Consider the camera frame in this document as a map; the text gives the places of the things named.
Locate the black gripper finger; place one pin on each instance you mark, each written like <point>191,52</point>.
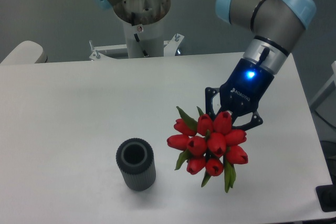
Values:
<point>212,102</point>
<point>255,121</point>

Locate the black box at table edge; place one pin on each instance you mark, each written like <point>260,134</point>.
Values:
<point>326,197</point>

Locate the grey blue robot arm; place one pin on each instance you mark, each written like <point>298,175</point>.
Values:
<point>276,24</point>

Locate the beige chair back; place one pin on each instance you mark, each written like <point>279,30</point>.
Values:
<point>27,52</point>

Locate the white furniture at right edge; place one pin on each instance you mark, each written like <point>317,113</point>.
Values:
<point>322,94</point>

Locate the dark grey ribbed vase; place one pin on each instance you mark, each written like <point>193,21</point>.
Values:
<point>135,160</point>

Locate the white pedestal base frame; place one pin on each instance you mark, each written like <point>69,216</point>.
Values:
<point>155,48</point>

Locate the red tulip bouquet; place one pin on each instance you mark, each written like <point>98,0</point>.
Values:
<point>212,145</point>

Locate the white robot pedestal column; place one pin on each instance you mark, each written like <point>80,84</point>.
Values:
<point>142,19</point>

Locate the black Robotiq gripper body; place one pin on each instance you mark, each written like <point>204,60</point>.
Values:
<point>241,93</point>

